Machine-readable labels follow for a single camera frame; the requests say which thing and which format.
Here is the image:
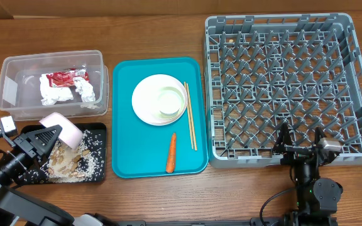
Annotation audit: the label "cream plastic cup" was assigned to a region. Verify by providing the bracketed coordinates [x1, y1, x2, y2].
[158, 90, 181, 117]

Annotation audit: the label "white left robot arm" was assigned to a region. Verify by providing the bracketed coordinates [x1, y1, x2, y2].
[0, 125, 118, 225]

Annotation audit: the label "rice and peanut leftovers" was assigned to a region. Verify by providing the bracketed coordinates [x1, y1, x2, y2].
[26, 129, 105, 183]

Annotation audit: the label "white napkin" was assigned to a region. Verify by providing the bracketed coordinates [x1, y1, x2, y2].
[40, 74, 74, 105]

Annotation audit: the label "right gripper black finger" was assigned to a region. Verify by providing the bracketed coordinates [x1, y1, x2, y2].
[272, 122, 293, 154]
[314, 127, 326, 151]

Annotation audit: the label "pink round plate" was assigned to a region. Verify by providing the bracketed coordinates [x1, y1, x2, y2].
[131, 74, 187, 126]

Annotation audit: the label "clear plastic waste bin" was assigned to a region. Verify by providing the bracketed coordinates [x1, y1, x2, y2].
[0, 50, 109, 121]

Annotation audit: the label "orange carrot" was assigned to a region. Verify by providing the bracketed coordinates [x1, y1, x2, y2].
[165, 133, 177, 173]

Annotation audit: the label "pink food bowl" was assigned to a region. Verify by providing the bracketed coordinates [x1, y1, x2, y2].
[40, 112, 83, 149]

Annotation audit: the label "black waste tray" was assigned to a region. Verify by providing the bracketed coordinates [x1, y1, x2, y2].
[17, 122, 107, 185]

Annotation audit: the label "cream shallow bowl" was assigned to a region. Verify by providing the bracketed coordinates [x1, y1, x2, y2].
[153, 87, 185, 119]

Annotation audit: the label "red snack wrapper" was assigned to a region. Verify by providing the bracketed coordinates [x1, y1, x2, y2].
[45, 68, 89, 87]

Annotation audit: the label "teal plastic tray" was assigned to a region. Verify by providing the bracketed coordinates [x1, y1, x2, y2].
[112, 56, 209, 178]

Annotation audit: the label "grey dishwasher rack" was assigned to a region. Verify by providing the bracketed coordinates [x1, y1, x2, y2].
[204, 13, 362, 168]

